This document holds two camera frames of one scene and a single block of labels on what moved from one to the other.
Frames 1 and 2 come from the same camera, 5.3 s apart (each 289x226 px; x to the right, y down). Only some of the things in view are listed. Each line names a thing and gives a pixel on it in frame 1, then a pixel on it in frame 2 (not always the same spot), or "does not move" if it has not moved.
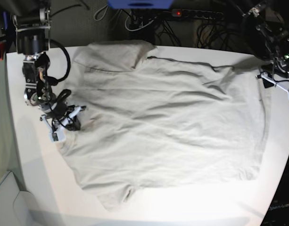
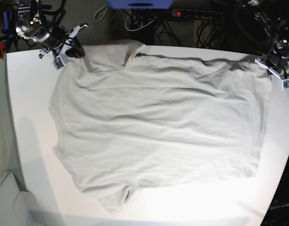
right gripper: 268,81 → 274,65
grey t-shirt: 150,122 does not move
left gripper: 54,123 → 76,51
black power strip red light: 203,14 does not move
